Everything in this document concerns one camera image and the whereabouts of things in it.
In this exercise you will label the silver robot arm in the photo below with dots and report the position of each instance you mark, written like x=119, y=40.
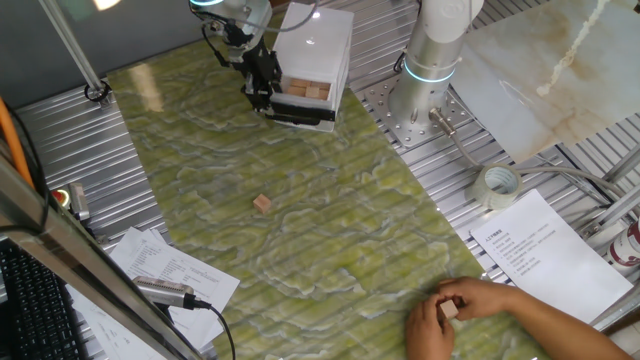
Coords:
x=430, y=75

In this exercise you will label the aluminium frame bar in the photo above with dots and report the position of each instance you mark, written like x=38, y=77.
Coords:
x=622, y=165
x=75, y=250
x=617, y=310
x=615, y=210

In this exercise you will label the green marble pattern mat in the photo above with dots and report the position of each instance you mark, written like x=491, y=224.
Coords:
x=325, y=225

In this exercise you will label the white instruction sheet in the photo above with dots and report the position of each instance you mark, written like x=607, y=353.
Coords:
x=550, y=260

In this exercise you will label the white drawer cabinet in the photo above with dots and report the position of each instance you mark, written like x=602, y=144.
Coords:
x=315, y=45

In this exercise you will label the printed paper sheet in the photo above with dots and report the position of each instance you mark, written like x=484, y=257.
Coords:
x=105, y=330
x=190, y=280

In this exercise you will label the person's right hand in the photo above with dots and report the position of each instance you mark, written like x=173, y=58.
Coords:
x=480, y=297

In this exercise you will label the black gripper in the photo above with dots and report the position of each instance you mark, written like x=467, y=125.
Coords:
x=262, y=65

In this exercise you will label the clear tape roll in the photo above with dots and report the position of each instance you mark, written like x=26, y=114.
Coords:
x=482, y=192

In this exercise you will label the silver finned camera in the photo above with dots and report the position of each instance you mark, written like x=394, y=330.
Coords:
x=160, y=291

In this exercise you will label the black keyboard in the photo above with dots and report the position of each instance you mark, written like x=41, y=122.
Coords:
x=35, y=310

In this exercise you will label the aluminium pole with base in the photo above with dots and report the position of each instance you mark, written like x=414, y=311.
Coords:
x=75, y=47

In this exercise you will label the emergency stop button box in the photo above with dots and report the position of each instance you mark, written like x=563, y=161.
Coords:
x=77, y=200

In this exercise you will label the beige marble board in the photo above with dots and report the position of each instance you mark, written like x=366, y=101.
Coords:
x=550, y=75

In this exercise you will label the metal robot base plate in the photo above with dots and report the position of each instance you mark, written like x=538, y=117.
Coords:
x=385, y=115

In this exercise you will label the person's right forearm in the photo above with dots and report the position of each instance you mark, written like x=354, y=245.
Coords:
x=565, y=335

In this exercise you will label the red and white can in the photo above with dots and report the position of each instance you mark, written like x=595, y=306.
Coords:
x=627, y=247

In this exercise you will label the person's left hand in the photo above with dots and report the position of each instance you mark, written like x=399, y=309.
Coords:
x=427, y=335

